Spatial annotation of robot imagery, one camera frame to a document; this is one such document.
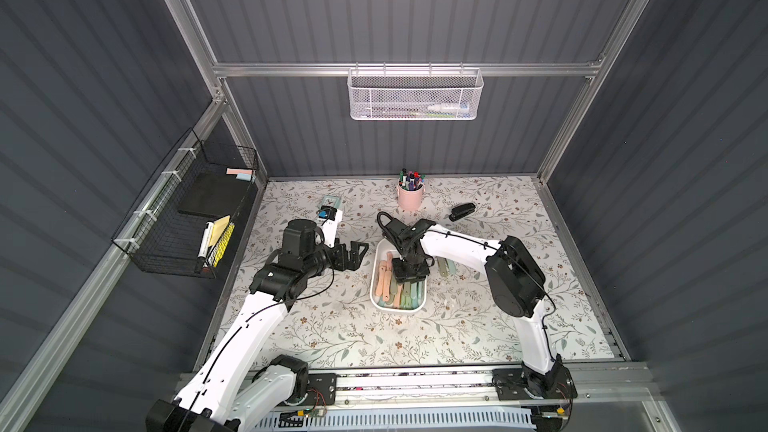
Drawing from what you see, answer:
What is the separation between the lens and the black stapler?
3.54ft

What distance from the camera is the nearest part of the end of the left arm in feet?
2.18

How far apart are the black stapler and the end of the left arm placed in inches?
19.9
